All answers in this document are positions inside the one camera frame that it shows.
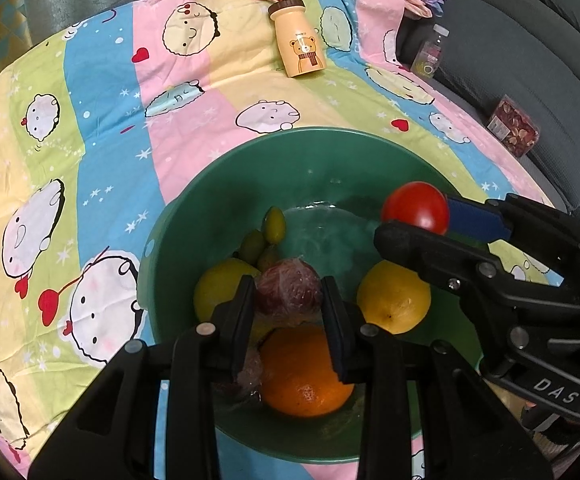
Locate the green plastic basin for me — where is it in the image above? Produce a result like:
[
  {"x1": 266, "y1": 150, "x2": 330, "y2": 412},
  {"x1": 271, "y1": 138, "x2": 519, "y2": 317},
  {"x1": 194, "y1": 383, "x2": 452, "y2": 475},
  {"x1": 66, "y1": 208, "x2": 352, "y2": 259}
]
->
[{"x1": 137, "y1": 127, "x2": 491, "y2": 465}]

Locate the grey sofa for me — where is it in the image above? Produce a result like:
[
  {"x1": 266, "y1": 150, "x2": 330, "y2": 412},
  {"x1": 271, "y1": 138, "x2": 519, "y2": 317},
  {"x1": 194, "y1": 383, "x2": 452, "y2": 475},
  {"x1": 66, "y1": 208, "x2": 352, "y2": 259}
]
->
[{"x1": 400, "y1": 0, "x2": 580, "y2": 221}]

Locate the orange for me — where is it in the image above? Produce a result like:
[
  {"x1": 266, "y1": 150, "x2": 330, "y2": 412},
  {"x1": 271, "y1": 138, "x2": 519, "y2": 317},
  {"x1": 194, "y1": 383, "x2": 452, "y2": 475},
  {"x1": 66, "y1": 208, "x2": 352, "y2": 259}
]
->
[{"x1": 259, "y1": 327, "x2": 356, "y2": 418}]

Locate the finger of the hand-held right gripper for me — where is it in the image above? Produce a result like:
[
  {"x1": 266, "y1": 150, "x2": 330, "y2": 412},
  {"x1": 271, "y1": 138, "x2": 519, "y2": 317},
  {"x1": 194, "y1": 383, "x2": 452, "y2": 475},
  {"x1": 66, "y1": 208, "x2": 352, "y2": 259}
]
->
[
  {"x1": 445, "y1": 194, "x2": 580, "y2": 262},
  {"x1": 374, "y1": 220, "x2": 566, "y2": 311}
]

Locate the plastic red fruit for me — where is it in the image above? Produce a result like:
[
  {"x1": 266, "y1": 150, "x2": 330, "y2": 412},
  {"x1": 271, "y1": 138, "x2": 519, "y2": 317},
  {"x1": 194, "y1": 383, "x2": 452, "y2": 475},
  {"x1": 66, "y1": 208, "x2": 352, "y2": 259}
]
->
[{"x1": 255, "y1": 258, "x2": 323, "y2": 318}]

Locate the yellow bear print bottle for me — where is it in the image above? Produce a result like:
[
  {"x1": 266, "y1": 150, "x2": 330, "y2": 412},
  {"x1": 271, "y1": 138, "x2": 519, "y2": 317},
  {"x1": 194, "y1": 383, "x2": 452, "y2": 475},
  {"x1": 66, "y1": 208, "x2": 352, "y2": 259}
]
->
[{"x1": 252, "y1": 0, "x2": 327, "y2": 79}]

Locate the dried fruit snack packet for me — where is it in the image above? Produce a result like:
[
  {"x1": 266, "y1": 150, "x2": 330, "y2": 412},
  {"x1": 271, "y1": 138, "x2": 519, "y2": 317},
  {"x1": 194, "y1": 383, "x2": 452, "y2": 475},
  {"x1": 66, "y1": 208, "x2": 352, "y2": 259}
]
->
[{"x1": 486, "y1": 95, "x2": 542, "y2": 158}]

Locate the small red tomato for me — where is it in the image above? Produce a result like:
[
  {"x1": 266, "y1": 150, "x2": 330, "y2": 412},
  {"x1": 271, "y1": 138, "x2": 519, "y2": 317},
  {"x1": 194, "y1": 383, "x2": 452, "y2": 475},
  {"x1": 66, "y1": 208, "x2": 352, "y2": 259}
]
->
[{"x1": 381, "y1": 182, "x2": 451, "y2": 236}]

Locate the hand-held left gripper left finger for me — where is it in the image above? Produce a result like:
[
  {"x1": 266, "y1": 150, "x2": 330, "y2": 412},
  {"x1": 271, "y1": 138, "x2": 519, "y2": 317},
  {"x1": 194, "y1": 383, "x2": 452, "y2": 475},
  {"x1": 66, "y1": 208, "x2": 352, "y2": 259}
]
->
[{"x1": 27, "y1": 275, "x2": 257, "y2": 480}]

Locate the clear plastic bottle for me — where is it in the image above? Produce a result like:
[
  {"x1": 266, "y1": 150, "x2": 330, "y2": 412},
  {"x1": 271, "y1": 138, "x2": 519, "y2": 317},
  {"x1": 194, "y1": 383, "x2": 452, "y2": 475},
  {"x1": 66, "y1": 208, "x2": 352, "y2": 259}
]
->
[{"x1": 410, "y1": 23, "x2": 451, "y2": 80}]

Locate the colourful cartoon printed blanket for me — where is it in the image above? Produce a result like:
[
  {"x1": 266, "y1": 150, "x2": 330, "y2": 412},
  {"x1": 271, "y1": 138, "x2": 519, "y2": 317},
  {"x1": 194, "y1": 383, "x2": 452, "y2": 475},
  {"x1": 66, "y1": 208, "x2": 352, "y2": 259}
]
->
[{"x1": 0, "y1": 0, "x2": 566, "y2": 480}]

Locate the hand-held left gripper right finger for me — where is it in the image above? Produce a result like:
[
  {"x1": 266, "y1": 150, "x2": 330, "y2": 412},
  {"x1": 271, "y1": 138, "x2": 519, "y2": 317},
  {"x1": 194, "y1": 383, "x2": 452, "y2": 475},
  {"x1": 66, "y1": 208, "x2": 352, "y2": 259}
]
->
[{"x1": 320, "y1": 276, "x2": 553, "y2": 480}]

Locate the yellow lemon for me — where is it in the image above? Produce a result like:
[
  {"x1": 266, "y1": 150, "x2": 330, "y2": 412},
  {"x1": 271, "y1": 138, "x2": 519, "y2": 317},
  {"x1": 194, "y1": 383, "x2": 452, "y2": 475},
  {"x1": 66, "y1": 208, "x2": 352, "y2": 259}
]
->
[
  {"x1": 356, "y1": 260, "x2": 432, "y2": 336},
  {"x1": 193, "y1": 258, "x2": 271, "y2": 346}
]

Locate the green olive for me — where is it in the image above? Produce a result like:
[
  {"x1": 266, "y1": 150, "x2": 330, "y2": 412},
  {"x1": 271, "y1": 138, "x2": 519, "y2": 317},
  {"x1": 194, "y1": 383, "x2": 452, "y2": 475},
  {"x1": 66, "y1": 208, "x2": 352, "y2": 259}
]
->
[
  {"x1": 257, "y1": 244, "x2": 281, "y2": 271},
  {"x1": 240, "y1": 230, "x2": 267, "y2": 263},
  {"x1": 264, "y1": 206, "x2": 287, "y2": 243}
]

